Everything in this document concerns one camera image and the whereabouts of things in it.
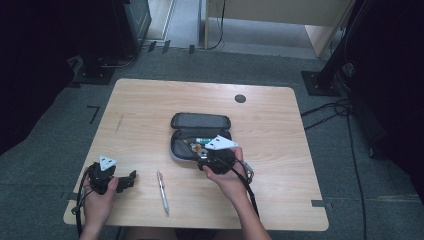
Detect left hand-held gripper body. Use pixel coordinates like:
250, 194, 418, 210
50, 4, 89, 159
86, 154, 118, 196

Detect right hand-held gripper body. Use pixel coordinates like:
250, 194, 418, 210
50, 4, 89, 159
195, 134, 239, 176

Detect black pencil case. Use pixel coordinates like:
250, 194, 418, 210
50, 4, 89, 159
169, 112, 233, 164

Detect person's right hand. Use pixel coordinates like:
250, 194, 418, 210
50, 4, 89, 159
202, 146, 250, 202

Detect person's left hand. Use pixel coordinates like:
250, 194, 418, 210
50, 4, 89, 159
82, 175, 120, 228

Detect silver pen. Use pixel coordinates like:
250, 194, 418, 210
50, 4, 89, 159
156, 170, 171, 216

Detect person's legs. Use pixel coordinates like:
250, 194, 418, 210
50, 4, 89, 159
122, 226, 246, 240

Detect black stand base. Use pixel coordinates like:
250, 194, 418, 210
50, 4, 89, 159
70, 54, 117, 86

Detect grey tape piece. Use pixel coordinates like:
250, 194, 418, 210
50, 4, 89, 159
310, 198, 333, 210

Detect dark curtain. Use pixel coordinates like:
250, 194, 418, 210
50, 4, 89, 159
0, 0, 116, 157
346, 0, 424, 204

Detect black metal stand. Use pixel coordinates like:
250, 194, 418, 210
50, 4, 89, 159
301, 0, 363, 98

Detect black cabinet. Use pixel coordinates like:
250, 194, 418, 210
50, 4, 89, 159
111, 0, 153, 58

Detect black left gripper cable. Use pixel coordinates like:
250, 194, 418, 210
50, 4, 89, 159
71, 164, 94, 238

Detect black hanging cable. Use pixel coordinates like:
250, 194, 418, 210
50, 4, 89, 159
209, 0, 227, 52

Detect black floor cables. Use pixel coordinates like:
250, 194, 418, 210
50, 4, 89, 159
300, 98, 369, 240

